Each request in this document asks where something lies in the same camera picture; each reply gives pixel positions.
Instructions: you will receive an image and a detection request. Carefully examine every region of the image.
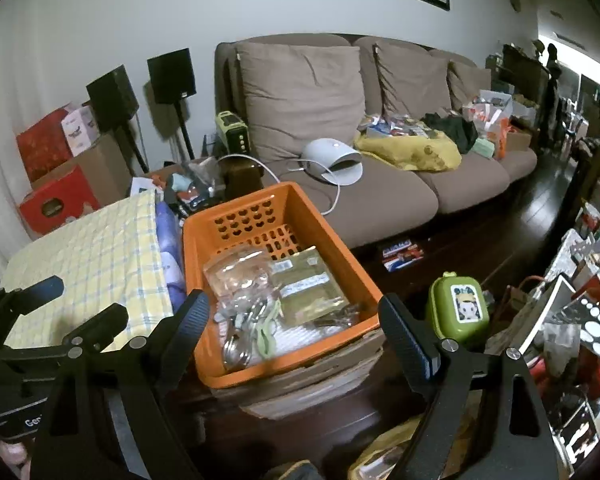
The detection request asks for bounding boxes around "white curtain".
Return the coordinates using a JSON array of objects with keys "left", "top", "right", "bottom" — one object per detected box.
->
[{"left": 0, "top": 60, "right": 36, "bottom": 281}]

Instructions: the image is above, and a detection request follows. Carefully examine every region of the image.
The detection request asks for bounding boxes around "white printed leaflet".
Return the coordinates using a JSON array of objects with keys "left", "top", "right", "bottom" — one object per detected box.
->
[{"left": 129, "top": 177, "right": 157, "bottom": 198}]

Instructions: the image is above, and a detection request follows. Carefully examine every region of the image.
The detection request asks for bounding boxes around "pile of snack packets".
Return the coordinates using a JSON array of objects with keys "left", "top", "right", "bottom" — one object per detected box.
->
[{"left": 362, "top": 112, "right": 436, "bottom": 138}]

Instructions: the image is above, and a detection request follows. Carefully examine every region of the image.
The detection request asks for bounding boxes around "medium brown back cushion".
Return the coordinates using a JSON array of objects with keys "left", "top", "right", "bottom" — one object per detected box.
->
[{"left": 374, "top": 41, "right": 456, "bottom": 121}]

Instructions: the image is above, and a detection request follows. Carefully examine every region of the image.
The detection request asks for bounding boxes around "dark wooden cabinet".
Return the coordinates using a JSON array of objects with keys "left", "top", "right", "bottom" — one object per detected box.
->
[{"left": 500, "top": 42, "right": 563, "bottom": 151}]

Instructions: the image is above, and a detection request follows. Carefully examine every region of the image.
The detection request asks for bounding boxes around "orange plastic basket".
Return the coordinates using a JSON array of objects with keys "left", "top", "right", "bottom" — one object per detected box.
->
[{"left": 181, "top": 181, "right": 385, "bottom": 391}]

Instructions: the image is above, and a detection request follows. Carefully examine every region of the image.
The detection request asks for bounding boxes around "small brown back cushion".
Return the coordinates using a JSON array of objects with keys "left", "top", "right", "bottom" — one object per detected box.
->
[{"left": 447, "top": 60, "right": 493, "bottom": 108}]

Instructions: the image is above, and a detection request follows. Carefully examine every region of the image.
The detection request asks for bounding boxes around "white dome lamp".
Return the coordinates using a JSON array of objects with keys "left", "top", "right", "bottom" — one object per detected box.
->
[{"left": 300, "top": 138, "right": 365, "bottom": 186}]

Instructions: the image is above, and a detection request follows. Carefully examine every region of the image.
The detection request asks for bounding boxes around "person's bare foot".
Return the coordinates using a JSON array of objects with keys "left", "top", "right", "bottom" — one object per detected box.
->
[{"left": 0, "top": 437, "right": 33, "bottom": 478}]

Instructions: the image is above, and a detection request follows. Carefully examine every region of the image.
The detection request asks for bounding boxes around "blue red snack box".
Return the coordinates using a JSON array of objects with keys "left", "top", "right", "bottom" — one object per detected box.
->
[{"left": 378, "top": 240, "right": 426, "bottom": 273}]

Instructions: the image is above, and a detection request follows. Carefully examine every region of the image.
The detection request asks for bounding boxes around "large brown back cushion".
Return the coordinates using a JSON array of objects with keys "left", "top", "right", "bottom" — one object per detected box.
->
[{"left": 235, "top": 41, "right": 368, "bottom": 161}]

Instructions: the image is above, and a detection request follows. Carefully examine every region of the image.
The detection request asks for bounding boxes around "grey large clip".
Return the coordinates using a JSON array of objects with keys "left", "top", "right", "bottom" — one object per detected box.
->
[{"left": 215, "top": 305, "right": 261, "bottom": 341}]

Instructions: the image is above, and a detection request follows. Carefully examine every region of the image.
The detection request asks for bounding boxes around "brown sofa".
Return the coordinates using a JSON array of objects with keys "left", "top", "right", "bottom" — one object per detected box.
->
[{"left": 215, "top": 33, "right": 540, "bottom": 251}]

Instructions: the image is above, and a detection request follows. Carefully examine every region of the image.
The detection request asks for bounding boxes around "yellow plastic bag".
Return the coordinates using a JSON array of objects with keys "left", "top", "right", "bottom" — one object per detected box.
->
[{"left": 347, "top": 412, "right": 463, "bottom": 480}]

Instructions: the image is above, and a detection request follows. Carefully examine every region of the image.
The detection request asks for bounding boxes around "purple printed blanket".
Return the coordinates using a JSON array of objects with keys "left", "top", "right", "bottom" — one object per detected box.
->
[{"left": 155, "top": 202, "right": 188, "bottom": 311}]

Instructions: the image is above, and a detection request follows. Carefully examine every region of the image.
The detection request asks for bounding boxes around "green case with cartoon sticker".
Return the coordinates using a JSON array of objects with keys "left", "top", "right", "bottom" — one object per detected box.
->
[{"left": 426, "top": 272, "right": 491, "bottom": 348}]

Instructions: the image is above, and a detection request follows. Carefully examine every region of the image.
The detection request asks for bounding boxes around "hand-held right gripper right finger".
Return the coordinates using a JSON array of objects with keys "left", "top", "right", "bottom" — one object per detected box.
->
[{"left": 377, "top": 292, "right": 561, "bottom": 480}]

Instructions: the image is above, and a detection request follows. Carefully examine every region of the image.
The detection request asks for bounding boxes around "white pink small box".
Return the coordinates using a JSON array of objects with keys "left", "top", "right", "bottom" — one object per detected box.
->
[{"left": 60, "top": 105, "right": 101, "bottom": 157}]

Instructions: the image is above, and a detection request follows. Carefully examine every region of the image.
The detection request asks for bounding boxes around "clear plastic bag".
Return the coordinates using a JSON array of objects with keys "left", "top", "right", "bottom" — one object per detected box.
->
[{"left": 202, "top": 246, "right": 276, "bottom": 311}]

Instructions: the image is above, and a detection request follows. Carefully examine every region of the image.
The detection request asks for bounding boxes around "white foam net sheet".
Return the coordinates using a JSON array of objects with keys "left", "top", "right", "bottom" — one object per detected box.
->
[{"left": 267, "top": 322, "right": 361, "bottom": 361}]

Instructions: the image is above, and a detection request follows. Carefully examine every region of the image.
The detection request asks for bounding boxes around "dark garment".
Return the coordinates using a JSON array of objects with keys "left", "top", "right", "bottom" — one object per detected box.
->
[{"left": 422, "top": 112, "right": 481, "bottom": 156}]

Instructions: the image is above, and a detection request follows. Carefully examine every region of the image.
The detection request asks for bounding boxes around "light green box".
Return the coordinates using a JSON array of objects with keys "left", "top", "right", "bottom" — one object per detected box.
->
[{"left": 472, "top": 137, "right": 496, "bottom": 161}]

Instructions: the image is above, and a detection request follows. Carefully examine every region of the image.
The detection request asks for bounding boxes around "yellow plaid cloth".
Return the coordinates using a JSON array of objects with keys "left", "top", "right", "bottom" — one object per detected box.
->
[{"left": 2, "top": 190, "right": 176, "bottom": 356}]

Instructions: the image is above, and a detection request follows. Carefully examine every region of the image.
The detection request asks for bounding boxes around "gold foil packet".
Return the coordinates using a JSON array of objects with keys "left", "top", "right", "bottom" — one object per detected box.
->
[{"left": 271, "top": 246, "right": 352, "bottom": 322}]

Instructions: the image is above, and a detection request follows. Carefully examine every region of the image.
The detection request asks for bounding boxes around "red patterned box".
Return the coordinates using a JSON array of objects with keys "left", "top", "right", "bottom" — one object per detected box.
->
[{"left": 16, "top": 107, "right": 76, "bottom": 183}]

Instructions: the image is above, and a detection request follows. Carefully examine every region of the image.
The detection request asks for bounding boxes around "black board with white dots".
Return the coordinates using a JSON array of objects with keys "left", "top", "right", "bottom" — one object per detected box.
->
[{"left": 572, "top": 287, "right": 600, "bottom": 361}]

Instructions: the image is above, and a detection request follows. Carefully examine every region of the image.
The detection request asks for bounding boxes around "pale green large clip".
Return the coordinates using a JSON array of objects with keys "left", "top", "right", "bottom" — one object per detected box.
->
[{"left": 254, "top": 300, "right": 283, "bottom": 361}]

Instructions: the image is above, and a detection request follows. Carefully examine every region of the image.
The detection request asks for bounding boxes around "large photo print board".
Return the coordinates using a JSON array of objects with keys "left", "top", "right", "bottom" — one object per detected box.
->
[{"left": 510, "top": 274, "right": 578, "bottom": 361}]

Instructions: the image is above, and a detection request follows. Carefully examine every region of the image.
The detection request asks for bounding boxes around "white orange paper bag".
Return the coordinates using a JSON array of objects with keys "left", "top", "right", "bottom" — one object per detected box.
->
[{"left": 462, "top": 90, "right": 516, "bottom": 161}]

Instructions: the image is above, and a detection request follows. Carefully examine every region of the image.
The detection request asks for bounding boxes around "green black portable device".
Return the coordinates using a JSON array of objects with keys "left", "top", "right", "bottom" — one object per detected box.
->
[{"left": 215, "top": 110, "right": 251, "bottom": 156}]

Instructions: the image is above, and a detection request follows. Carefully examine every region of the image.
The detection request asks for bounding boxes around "white cable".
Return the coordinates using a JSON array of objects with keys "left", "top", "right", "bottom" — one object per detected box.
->
[{"left": 217, "top": 152, "right": 343, "bottom": 217}]

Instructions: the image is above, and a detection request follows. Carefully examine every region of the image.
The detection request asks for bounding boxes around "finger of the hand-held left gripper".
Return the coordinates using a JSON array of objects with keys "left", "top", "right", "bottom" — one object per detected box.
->
[
  {"left": 0, "top": 275, "right": 65, "bottom": 312},
  {"left": 62, "top": 302, "right": 130, "bottom": 360}
]

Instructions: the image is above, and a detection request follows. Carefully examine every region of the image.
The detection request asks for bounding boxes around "yellow bag on sofa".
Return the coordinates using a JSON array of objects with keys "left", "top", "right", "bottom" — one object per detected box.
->
[{"left": 354, "top": 130, "right": 463, "bottom": 172}]

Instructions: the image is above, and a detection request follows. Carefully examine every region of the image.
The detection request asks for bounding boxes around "black speaker on stand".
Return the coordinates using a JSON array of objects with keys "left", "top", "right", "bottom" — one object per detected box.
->
[
  {"left": 146, "top": 48, "right": 198, "bottom": 161},
  {"left": 86, "top": 64, "right": 151, "bottom": 176}
]

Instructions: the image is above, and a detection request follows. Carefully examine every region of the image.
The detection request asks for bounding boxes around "cardboard box with clutter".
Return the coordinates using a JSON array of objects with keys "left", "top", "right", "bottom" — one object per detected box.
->
[{"left": 130, "top": 157, "right": 228, "bottom": 216}]

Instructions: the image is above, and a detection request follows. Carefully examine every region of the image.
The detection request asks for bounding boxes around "brown cardboard box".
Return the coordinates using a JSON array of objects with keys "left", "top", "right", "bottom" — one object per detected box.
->
[{"left": 30, "top": 132, "right": 136, "bottom": 206}]

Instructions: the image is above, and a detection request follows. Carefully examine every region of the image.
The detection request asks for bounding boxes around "red box with oval label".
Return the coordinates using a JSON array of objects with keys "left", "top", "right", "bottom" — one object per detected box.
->
[{"left": 19, "top": 164, "right": 103, "bottom": 236}]

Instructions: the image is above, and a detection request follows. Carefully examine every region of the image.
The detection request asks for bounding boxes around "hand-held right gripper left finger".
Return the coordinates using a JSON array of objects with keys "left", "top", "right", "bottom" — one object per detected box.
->
[{"left": 30, "top": 289, "right": 211, "bottom": 480}]

